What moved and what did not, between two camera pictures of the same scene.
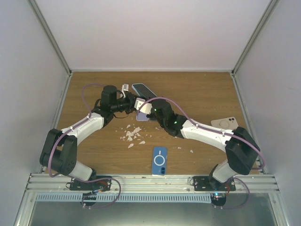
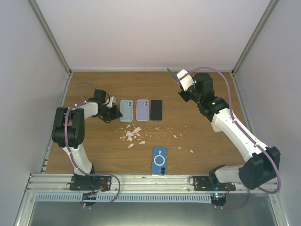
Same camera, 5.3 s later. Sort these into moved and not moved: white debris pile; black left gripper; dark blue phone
Moved: black left gripper
Not moved: white debris pile; dark blue phone
